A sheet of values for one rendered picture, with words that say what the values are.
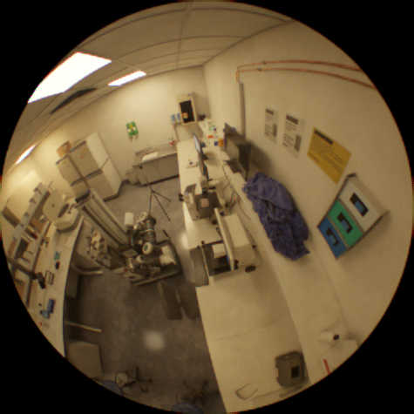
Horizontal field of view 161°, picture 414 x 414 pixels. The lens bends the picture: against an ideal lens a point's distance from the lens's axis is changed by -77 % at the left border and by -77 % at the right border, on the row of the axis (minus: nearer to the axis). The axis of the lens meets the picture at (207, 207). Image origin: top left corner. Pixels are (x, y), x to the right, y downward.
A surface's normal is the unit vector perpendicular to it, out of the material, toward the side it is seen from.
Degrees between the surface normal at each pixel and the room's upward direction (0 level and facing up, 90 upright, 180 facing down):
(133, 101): 90
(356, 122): 90
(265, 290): 0
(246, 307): 0
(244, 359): 0
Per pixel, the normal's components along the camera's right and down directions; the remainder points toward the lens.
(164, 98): 0.20, 0.72
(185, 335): -0.14, -0.66
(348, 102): -0.97, 0.24
